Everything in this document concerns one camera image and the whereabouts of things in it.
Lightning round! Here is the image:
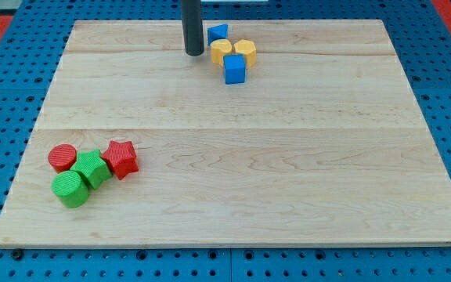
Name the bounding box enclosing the blue triangle block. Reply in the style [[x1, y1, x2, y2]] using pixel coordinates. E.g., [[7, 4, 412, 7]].
[[207, 23, 229, 45]]

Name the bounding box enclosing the yellow heart block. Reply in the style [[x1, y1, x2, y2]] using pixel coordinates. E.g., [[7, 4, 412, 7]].
[[210, 39, 233, 67]]

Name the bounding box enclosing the blue cube block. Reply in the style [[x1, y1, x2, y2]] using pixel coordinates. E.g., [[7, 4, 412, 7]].
[[223, 54, 246, 85]]

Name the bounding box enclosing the yellow hexagon block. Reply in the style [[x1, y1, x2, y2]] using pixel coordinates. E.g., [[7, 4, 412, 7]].
[[233, 39, 257, 69]]

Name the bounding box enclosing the red star block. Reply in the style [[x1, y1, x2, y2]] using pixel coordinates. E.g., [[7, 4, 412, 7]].
[[101, 140, 139, 180]]

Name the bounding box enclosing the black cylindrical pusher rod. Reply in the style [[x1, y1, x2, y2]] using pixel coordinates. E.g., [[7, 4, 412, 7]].
[[181, 0, 204, 56]]

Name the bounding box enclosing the green star block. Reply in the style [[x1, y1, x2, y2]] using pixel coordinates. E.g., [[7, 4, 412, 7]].
[[70, 149, 112, 190]]

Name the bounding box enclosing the green cylinder block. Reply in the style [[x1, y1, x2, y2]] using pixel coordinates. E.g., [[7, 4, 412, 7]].
[[51, 171, 89, 208]]

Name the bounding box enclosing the red cylinder block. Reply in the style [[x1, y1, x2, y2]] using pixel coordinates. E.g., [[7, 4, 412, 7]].
[[48, 143, 77, 173]]

